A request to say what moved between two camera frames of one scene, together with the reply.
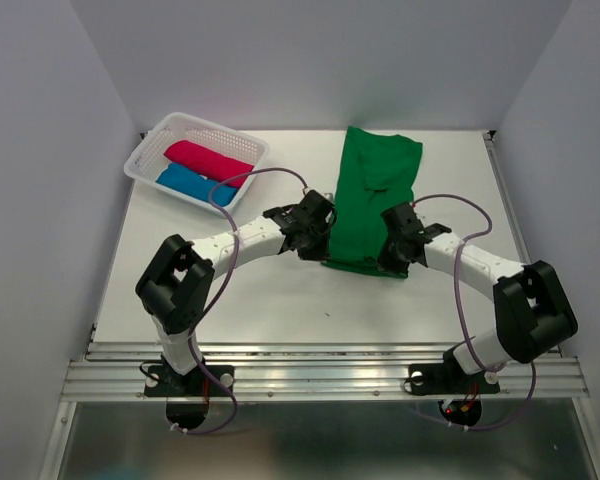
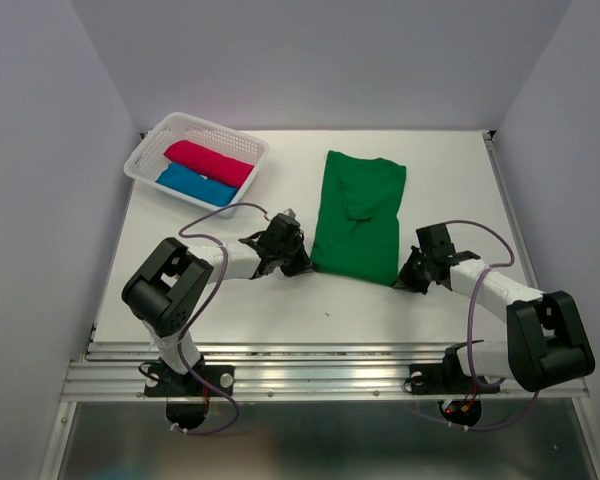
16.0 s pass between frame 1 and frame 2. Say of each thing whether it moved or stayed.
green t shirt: moved
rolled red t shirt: stayed
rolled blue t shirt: stayed
